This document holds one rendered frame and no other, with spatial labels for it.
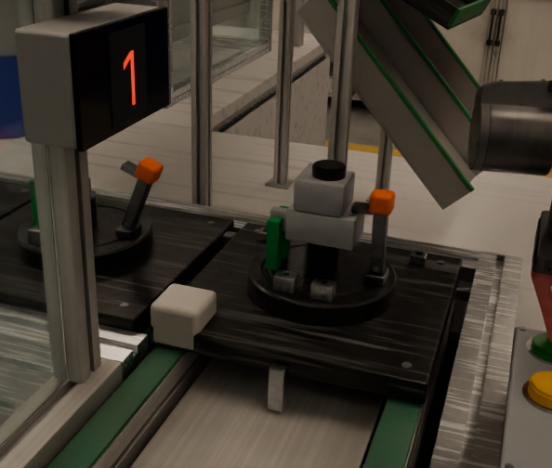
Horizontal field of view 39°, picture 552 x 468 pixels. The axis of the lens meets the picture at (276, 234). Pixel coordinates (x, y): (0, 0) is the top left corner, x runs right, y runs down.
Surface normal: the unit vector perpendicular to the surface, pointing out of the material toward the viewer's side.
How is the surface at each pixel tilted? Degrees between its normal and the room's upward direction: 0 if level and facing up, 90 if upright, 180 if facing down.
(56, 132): 90
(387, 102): 90
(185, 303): 0
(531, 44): 90
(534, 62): 90
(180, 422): 0
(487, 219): 0
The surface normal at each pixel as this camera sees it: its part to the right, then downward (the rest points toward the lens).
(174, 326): -0.32, 0.38
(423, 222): 0.04, -0.91
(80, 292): 0.95, 0.16
